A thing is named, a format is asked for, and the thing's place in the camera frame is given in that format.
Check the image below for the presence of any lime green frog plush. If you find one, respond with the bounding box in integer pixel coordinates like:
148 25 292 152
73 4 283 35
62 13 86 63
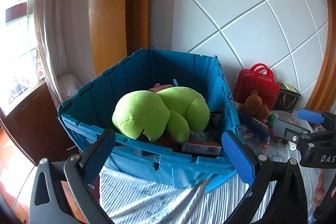
112 86 210 143

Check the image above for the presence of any blue plastic shoehorn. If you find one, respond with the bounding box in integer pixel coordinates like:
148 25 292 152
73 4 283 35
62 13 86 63
173 79 179 87

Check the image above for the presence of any orange green medicine box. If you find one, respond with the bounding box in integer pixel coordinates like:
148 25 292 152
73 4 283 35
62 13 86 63
181 131 222 156

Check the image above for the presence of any person's right hand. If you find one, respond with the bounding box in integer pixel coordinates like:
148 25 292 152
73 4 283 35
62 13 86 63
313 169 324 207

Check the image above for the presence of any brown bear plush toy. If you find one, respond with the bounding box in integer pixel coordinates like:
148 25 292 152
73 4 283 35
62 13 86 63
239 90 270 122

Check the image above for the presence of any red plastic toy suitcase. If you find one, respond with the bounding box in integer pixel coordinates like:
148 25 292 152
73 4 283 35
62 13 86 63
233 63 280 109

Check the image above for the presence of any blue plastic storage crate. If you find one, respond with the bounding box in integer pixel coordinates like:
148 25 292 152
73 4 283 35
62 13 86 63
58 49 241 192

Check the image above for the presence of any dark wooden cabinet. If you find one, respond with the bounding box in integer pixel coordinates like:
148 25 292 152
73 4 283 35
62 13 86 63
1 82 79 165

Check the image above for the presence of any white curtain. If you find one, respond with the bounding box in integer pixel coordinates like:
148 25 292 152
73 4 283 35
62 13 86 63
33 0 96 106

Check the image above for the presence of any wooden door frame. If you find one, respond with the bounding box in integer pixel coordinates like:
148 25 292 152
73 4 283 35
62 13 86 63
88 0 151 75

